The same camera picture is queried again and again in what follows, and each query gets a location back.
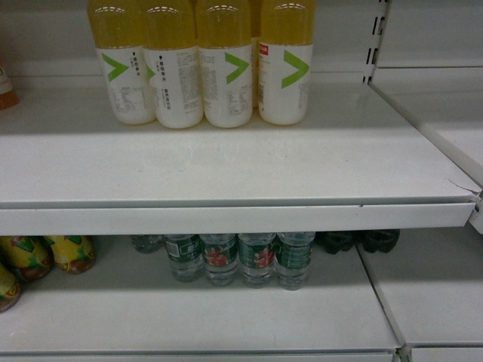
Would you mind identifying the water bottle green label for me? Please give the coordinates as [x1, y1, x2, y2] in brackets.
[238, 232, 276, 288]

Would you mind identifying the water bottle red athletes label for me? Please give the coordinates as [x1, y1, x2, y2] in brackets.
[200, 234, 238, 287]

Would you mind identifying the right water bottle text label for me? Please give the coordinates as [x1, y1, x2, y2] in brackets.
[275, 232, 316, 290]

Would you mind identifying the water bottle with barcode label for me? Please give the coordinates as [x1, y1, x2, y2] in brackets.
[164, 234, 204, 282]

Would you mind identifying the far left water bottle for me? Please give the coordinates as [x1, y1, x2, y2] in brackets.
[130, 235, 162, 254]

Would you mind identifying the white upper metal shelf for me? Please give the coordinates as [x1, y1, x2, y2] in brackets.
[1, 77, 481, 235]

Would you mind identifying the yellow drink bottle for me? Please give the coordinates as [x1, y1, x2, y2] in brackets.
[140, 1, 204, 129]
[259, 0, 316, 125]
[195, 0, 253, 128]
[87, 1, 155, 125]

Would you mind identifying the yellow lemon tea bottle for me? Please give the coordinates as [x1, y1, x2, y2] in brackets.
[1, 236, 53, 282]
[43, 235, 96, 275]

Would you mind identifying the white slotted shelf upright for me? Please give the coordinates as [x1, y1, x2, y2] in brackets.
[362, 0, 391, 85]

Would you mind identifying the white metal water shelf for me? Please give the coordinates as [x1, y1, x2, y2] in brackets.
[1, 229, 482, 361]

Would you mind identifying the cola bottle with barcode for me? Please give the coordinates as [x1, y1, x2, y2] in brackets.
[315, 231, 354, 255]

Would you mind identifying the yellow drink bottle right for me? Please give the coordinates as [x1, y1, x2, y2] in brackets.
[259, 0, 316, 125]

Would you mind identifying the cola bottle red logo label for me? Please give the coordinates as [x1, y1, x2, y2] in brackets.
[361, 229, 401, 253]

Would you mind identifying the yellow drink bottle far left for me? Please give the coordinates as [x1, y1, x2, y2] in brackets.
[87, 1, 155, 125]

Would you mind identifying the orange bottle left edge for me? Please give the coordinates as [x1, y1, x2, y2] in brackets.
[0, 63, 20, 110]

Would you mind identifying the lemon tea bottle bottom left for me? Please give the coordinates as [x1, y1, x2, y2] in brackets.
[0, 265, 22, 313]

